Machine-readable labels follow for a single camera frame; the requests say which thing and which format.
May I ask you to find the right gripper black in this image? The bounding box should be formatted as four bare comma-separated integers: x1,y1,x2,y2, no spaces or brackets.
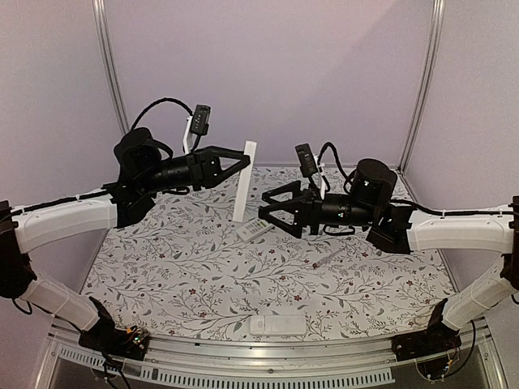
258,180,377,238

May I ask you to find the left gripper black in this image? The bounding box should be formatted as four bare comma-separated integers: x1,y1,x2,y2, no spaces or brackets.
139,145,251,194

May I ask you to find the long white remote control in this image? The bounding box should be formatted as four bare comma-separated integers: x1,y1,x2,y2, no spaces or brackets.
232,140,257,223

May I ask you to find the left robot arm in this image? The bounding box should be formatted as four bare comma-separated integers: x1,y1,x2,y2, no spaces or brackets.
1,127,252,352

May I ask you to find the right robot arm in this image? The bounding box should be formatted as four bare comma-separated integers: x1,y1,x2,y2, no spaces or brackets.
259,159,518,353

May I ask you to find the white remote with buttons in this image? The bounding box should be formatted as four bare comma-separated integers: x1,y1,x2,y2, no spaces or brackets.
236,218,273,243

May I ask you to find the floral table mat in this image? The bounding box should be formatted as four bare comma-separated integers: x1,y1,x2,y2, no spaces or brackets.
82,179,454,341

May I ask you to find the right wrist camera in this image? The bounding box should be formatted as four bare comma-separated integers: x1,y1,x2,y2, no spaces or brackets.
295,143,318,178

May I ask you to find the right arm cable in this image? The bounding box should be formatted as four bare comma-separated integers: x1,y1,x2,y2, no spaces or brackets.
318,141,358,191

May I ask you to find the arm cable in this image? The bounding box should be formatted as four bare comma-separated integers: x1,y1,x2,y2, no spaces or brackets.
318,141,358,191
128,96,195,131

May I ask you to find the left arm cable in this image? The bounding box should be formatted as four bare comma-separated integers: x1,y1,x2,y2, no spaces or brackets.
128,96,195,131

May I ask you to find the aluminium front rail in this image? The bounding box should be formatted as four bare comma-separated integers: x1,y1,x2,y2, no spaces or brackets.
36,318,512,388

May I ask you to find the left aluminium frame post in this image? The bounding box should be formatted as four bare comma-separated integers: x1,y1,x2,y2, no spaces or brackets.
92,0,129,135

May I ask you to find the aluminium frame post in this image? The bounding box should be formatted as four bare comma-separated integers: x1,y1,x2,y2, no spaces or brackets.
92,0,129,135
398,0,445,176

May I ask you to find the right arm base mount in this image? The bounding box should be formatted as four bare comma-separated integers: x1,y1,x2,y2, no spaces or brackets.
391,299,461,380

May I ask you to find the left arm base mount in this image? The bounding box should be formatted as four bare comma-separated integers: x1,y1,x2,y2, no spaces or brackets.
79,297,149,361

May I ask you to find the right aluminium frame post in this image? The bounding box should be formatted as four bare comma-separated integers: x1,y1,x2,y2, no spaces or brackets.
398,0,445,176

